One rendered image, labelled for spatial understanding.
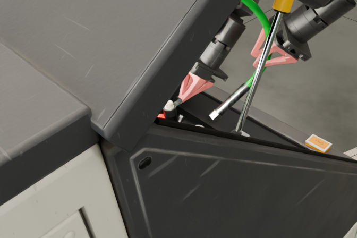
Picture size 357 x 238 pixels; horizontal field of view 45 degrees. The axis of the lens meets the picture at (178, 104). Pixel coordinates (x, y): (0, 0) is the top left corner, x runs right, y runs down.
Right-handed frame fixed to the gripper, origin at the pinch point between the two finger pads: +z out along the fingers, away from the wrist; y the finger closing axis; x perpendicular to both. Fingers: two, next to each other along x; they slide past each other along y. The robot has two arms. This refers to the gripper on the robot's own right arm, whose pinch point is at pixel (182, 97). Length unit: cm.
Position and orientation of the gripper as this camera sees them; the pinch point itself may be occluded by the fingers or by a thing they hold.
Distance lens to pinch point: 92.2
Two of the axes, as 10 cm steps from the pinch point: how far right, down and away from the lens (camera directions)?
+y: -7.0, -2.5, -6.7
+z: -5.4, 8.0, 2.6
